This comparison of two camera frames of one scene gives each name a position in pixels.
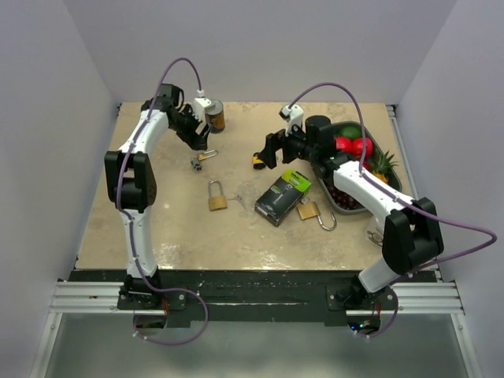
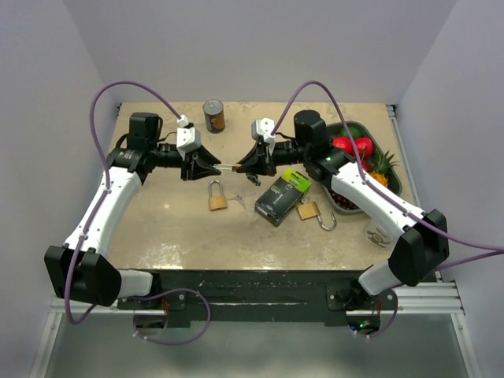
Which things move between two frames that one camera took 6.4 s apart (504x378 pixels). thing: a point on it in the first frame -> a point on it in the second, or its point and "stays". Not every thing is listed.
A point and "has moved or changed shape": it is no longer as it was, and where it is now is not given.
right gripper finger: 273,142 -> 255,166
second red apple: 357,146 stays
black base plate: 253,299 stays
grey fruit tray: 354,138 stays
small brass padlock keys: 195,161 has moved or changed shape
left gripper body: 187,124 -> 190,159
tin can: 214,116 stays
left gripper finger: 200,142 -> 200,172
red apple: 344,143 stays
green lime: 350,131 stays
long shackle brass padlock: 216,202 stays
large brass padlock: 311,209 stays
